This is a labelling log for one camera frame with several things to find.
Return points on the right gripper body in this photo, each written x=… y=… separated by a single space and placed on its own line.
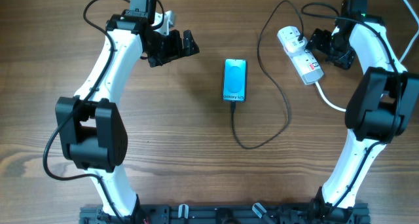
x=327 y=45

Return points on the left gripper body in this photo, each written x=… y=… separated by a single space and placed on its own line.
x=164 y=47

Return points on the Galaxy S25 smartphone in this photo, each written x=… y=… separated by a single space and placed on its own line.
x=234 y=80

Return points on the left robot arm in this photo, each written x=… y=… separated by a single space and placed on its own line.
x=90 y=128

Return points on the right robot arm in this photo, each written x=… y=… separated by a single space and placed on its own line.
x=379 y=110

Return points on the white USB charger plug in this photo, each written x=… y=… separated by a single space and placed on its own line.
x=295 y=45

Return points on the white power strip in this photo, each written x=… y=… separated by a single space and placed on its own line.
x=304 y=61

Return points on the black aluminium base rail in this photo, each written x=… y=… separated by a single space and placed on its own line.
x=257 y=213

